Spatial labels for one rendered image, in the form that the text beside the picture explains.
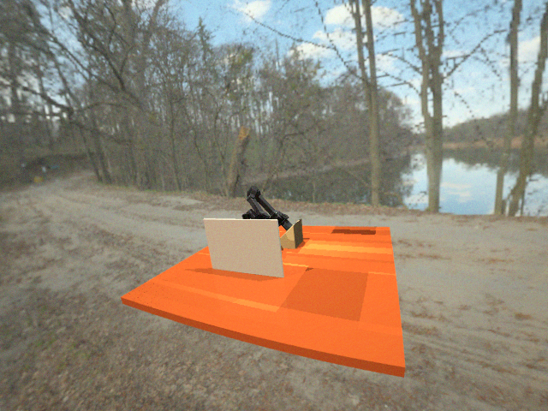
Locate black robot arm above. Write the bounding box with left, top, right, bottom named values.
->
left=246, top=186, right=292, bottom=232

